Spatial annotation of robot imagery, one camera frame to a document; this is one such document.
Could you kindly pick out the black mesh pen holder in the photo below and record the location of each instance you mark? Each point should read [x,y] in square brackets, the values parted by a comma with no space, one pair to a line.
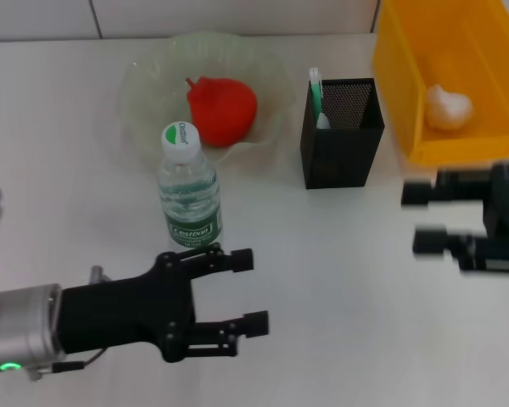
[343,157]

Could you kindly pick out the silver glitter pen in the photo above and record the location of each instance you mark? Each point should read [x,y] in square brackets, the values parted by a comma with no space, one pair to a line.
[323,122]

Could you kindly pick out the orange fruit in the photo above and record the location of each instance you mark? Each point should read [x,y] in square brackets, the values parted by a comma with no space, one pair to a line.
[225,114]

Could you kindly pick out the pale green glass fruit plate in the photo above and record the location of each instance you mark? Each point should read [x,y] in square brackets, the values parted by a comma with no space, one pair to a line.
[152,85]

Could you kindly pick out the clear green-label water bottle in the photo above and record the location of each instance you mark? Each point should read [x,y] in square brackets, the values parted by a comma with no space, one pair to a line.
[191,199]

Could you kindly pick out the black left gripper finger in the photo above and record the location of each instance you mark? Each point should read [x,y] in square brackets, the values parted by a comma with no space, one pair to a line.
[254,323]
[239,260]

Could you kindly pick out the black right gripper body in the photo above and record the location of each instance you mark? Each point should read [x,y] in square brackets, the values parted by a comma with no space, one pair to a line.
[507,220]

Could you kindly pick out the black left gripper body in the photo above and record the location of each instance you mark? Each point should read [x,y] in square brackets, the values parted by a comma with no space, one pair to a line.
[127,309]

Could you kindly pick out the yellow plastic bin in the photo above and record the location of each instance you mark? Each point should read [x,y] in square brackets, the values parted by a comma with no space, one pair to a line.
[458,51]

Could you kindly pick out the white paper ball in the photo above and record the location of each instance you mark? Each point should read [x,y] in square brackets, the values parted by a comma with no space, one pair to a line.
[447,108]

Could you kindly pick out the green white pen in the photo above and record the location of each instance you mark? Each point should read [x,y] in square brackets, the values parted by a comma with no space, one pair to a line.
[316,93]

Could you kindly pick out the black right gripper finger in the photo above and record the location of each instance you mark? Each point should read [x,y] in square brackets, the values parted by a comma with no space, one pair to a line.
[420,193]
[432,243]

